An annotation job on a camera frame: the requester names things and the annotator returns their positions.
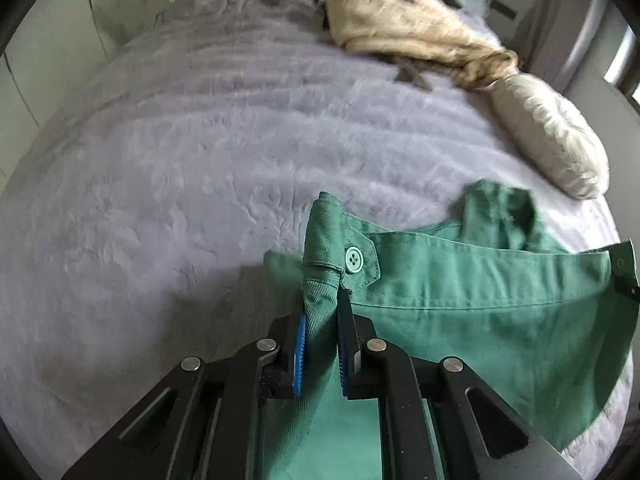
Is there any green work shirt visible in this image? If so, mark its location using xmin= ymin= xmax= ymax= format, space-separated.
xmin=264 ymin=180 xmax=639 ymax=479

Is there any cream satin pillow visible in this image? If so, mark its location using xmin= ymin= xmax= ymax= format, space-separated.
xmin=490 ymin=73 xmax=610 ymax=200

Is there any lavender plush bedspread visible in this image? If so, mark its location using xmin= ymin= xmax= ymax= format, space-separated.
xmin=1 ymin=0 xmax=634 ymax=479

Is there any beige crumpled blanket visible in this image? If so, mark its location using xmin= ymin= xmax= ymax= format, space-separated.
xmin=314 ymin=0 xmax=518 ymax=89

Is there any white wardrobe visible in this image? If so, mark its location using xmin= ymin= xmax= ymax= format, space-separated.
xmin=1 ymin=0 xmax=106 ymax=185

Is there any white electric fan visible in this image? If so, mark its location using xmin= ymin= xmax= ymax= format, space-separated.
xmin=93 ymin=0 xmax=169 ymax=46

